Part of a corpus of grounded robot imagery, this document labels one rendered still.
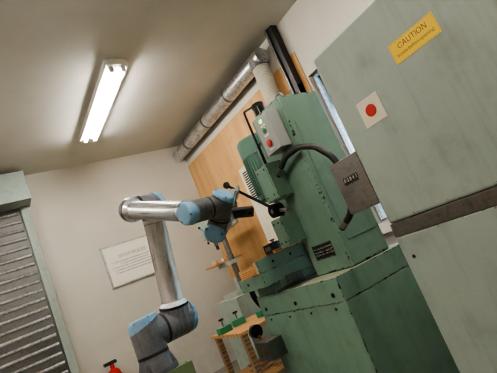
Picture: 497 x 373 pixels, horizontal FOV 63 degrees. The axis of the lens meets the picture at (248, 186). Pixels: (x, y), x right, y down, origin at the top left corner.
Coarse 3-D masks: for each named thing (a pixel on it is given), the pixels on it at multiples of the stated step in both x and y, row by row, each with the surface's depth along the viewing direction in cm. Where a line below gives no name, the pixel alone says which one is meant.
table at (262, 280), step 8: (304, 256) 185; (288, 264) 179; (296, 264) 181; (304, 264) 183; (312, 264) 185; (264, 272) 172; (272, 272) 174; (280, 272) 176; (288, 272) 178; (240, 280) 187; (248, 280) 180; (256, 280) 175; (264, 280) 171; (272, 280) 173; (248, 288) 182; (256, 288) 177
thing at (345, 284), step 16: (384, 256) 157; (400, 256) 161; (336, 272) 155; (352, 272) 147; (368, 272) 151; (384, 272) 154; (288, 288) 170; (304, 288) 158; (320, 288) 150; (336, 288) 144; (352, 288) 145; (368, 288) 149; (272, 304) 179; (288, 304) 169; (304, 304) 161; (320, 304) 153
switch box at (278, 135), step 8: (264, 112) 161; (272, 112) 162; (256, 120) 166; (264, 120) 162; (272, 120) 160; (280, 120) 162; (256, 128) 168; (272, 128) 159; (280, 128) 161; (264, 136) 164; (272, 136) 160; (280, 136) 159; (288, 136) 161; (264, 144) 166; (272, 144) 161; (280, 144) 158; (288, 144) 160; (272, 152) 163
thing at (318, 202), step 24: (288, 96) 165; (312, 96) 172; (288, 120) 160; (312, 120) 166; (336, 144) 168; (288, 168) 166; (312, 168) 157; (312, 192) 158; (336, 192) 158; (312, 216) 161; (336, 216) 154; (360, 216) 160; (312, 240) 165; (336, 240) 154; (360, 240) 156; (384, 240) 162; (336, 264) 157
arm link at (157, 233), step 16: (144, 224) 205; (160, 224) 204; (160, 240) 203; (160, 256) 203; (160, 272) 203; (176, 272) 207; (160, 288) 204; (176, 288) 205; (160, 304) 206; (176, 304) 202; (192, 304) 211; (176, 320) 201; (192, 320) 206; (176, 336) 200
